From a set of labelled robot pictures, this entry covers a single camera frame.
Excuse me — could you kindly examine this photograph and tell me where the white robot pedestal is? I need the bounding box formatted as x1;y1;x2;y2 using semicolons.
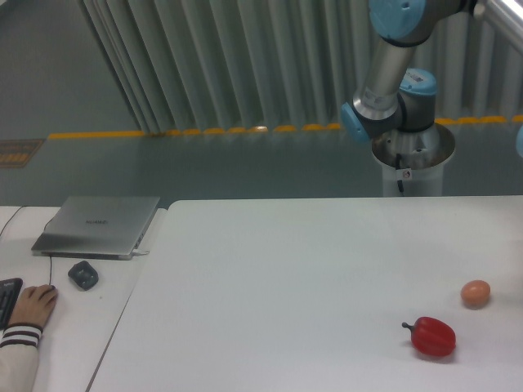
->
371;123;455;197

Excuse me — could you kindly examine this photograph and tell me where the pale pleated curtain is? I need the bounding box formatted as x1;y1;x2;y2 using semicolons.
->
82;1;522;134

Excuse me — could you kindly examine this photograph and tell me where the person's right hand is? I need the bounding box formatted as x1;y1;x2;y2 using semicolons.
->
7;285;58;329

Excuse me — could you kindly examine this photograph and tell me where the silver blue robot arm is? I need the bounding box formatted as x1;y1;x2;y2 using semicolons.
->
341;1;522;165

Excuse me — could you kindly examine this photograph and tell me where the brown egg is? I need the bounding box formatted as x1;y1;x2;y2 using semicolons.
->
460;280;491;307

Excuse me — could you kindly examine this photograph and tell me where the black cable at left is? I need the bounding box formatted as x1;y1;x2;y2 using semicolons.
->
0;205;26;238

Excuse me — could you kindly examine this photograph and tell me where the red toy pepper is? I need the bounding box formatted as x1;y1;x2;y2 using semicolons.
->
401;316;456;357

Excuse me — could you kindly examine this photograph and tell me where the black keyboard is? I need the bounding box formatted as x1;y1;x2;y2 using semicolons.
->
0;278;23;330

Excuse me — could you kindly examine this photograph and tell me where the cream striped sleeve forearm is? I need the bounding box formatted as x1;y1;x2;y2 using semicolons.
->
1;323;42;391

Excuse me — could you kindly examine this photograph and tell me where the black pedestal cable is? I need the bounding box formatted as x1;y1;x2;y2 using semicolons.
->
395;153;405;195

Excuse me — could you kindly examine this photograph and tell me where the white laptop dongle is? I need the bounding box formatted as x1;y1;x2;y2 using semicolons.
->
132;248;150;256

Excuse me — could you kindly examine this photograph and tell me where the silver closed laptop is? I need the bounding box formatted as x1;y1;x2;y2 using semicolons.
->
31;196;159;260

